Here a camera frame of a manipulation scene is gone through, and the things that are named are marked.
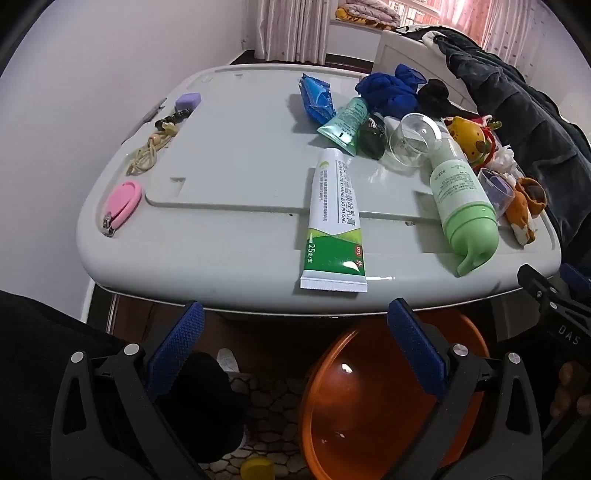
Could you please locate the dark fleece jacket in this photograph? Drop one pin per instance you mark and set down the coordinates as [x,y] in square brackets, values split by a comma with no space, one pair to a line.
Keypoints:
[517,92]

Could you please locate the pink nail clipper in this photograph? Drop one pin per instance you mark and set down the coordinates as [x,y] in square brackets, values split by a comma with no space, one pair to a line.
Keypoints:
[122,198]

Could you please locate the pink curtain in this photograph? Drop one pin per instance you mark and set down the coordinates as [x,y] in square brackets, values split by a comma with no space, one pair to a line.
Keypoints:
[498,27]

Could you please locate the white furniture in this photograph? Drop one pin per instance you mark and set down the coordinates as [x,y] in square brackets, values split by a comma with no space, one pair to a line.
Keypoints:
[406,50]

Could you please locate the folded blankets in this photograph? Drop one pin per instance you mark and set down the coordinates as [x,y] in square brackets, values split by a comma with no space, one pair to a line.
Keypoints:
[364,14]

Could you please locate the yellow bear plush toy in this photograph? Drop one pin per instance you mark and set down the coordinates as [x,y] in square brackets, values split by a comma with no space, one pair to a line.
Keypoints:
[466,136]

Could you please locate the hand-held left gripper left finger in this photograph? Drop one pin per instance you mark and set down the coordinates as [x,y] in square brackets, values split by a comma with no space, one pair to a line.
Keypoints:
[178,341]

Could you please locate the blue cloth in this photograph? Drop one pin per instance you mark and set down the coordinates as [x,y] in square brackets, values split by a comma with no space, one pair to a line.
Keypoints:
[388,92]

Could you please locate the white slipper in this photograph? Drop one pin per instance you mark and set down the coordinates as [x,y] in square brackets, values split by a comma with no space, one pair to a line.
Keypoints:
[227,360]

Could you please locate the person's right hand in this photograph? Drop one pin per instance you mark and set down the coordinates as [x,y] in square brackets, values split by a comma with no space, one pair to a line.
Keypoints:
[575,387]

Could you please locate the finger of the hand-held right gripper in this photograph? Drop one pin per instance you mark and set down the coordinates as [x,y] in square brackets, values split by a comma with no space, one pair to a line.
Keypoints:
[535,282]
[575,277]

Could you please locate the striped white curtain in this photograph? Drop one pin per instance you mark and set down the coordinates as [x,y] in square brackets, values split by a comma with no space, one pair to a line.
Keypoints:
[291,27]

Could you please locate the pale green lotion bottle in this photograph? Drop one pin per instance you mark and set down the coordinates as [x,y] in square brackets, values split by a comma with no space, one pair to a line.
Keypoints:
[457,194]

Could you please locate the dark green bottle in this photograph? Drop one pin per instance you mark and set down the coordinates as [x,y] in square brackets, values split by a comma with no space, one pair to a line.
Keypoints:
[371,141]

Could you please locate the white crumpled tissue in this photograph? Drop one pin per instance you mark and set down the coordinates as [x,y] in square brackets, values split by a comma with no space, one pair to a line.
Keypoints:
[505,159]

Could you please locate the brown dog plush toy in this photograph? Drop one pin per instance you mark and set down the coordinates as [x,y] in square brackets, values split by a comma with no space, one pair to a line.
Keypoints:
[521,212]

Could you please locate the window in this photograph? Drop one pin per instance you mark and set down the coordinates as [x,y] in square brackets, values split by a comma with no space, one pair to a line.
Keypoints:
[415,11]

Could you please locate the person's black pants leg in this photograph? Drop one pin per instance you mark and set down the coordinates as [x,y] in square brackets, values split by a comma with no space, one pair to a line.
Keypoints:
[27,369]

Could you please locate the blue plastic packet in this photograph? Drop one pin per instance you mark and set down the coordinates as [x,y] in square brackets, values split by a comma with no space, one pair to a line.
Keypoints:
[316,97]

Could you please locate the pebble pattern floor mat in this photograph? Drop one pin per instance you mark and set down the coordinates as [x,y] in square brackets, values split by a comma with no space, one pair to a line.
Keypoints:
[272,406]

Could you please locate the black cloth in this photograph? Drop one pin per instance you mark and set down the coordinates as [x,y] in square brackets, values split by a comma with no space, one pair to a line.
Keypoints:
[434,94]

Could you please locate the small clear plastic cup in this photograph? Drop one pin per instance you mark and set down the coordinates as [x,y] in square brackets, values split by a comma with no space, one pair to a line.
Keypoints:
[496,189]

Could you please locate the orange plastic basin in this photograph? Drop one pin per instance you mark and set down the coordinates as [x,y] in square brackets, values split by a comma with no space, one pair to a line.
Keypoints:
[369,406]

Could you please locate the red knitted christmas stocking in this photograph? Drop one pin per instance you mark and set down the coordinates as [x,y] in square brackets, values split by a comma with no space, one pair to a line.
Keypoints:
[494,143]

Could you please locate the clear glass cup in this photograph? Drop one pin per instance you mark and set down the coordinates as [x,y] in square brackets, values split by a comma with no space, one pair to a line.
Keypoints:
[411,138]

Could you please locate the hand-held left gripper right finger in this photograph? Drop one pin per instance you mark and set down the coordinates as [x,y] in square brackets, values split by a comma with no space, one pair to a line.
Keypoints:
[418,341]

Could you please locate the white green ointment tube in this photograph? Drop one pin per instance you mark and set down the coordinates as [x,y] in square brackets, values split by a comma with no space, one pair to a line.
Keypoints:
[332,221]

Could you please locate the yellow bottle cap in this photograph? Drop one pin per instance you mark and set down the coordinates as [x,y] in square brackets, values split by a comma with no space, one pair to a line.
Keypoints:
[256,468]

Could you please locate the teal tube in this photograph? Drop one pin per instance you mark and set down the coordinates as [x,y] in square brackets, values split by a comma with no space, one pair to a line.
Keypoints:
[344,122]

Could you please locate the purple eraser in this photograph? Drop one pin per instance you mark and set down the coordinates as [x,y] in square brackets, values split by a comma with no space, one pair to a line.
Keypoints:
[188,100]

